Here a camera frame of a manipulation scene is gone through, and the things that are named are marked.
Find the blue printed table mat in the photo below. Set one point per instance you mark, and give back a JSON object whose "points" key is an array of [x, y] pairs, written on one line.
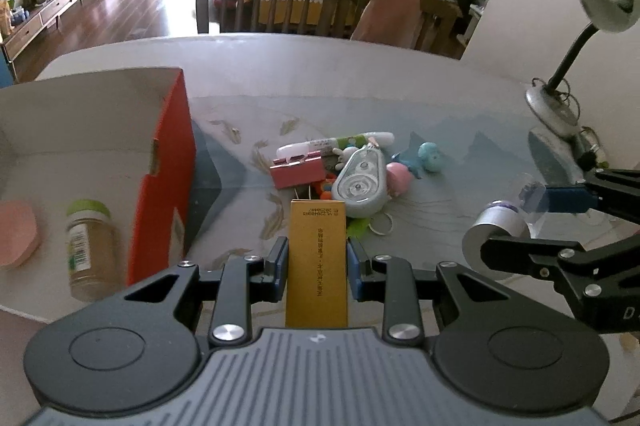
{"points": [[450, 118]]}

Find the pink cloth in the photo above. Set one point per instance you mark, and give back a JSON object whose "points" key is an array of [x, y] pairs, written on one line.
{"points": [[390, 13]]}

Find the teal round toy figure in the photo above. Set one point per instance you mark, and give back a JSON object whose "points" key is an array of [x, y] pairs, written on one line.
{"points": [[432, 157]]}

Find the white marker pen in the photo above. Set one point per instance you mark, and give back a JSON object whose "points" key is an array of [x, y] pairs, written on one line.
{"points": [[310, 146]]}

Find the pink sticky note pad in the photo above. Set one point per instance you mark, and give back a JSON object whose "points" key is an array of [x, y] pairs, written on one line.
{"points": [[17, 233]]}

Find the grey correction tape dispenser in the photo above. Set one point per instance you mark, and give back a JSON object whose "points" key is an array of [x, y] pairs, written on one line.
{"points": [[359, 183]]}

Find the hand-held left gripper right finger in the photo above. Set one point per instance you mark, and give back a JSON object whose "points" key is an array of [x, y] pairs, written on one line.
{"points": [[355, 267]]}

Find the pink binder clip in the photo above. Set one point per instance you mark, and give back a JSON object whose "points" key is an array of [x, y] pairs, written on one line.
{"points": [[299, 173]]}

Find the yellow rectangular box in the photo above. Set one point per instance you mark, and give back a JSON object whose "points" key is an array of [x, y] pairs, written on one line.
{"points": [[317, 266]]}

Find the silver tape roll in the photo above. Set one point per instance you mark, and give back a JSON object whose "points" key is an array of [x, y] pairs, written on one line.
{"points": [[492, 226]]}

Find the silver desk lamp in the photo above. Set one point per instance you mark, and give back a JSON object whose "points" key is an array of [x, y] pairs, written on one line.
{"points": [[600, 0]]}

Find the green lid glass jar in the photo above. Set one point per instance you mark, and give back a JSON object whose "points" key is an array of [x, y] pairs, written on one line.
{"points": [[92, 251]]}

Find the orange and white cardboard box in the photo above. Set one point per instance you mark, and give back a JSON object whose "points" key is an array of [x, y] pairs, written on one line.
{"points": [[165, 186]]}

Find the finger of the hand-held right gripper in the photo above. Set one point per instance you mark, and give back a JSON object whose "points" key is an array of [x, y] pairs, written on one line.
{"points": [[520, 253], [567, 200]]}

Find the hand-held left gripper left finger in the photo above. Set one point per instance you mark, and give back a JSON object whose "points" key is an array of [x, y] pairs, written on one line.
{"points": [[280, 263]]}

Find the wooden tv cabinet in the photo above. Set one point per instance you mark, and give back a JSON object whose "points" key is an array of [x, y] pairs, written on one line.
{"points": [[55, 8]]}

